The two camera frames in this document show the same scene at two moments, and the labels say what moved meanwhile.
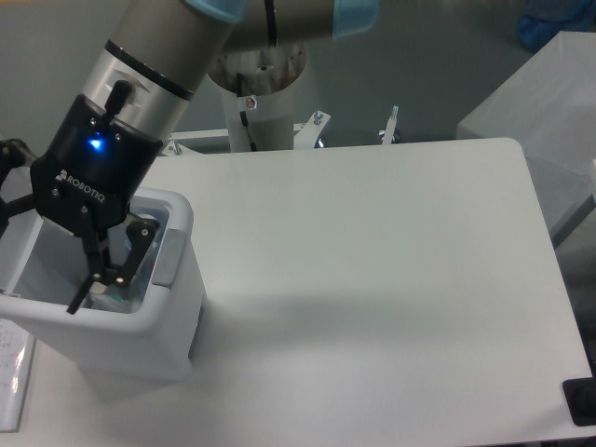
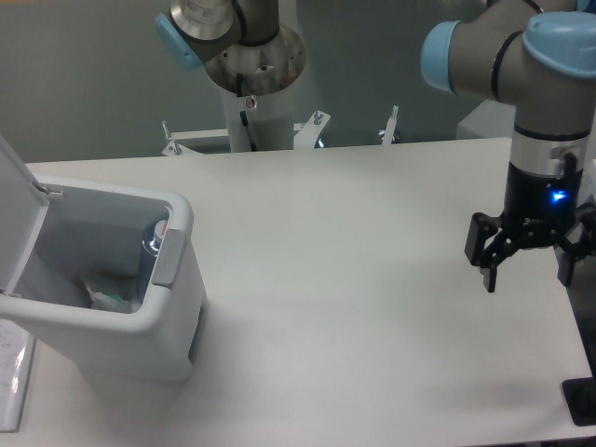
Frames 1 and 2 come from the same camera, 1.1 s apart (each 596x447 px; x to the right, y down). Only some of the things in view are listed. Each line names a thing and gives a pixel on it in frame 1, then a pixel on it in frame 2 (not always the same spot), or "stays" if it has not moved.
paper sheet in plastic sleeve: (17, 348) stays
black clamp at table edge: (580, 396) stays
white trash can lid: (15, 246) stays
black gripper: (86, 182) to (538, 207)
